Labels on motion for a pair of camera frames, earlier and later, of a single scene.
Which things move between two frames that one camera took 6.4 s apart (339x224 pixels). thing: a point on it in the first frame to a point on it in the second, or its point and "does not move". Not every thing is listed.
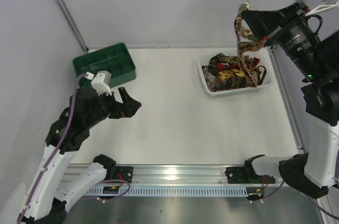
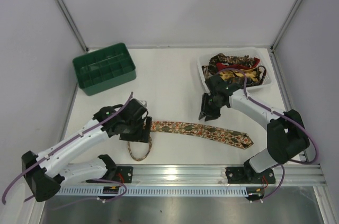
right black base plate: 243,175 does not move
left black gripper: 116,109 to 141,134
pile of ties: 224,72 does not move
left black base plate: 120,173 does not move
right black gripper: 276,32 to 210,106
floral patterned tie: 247,41 to 235,139
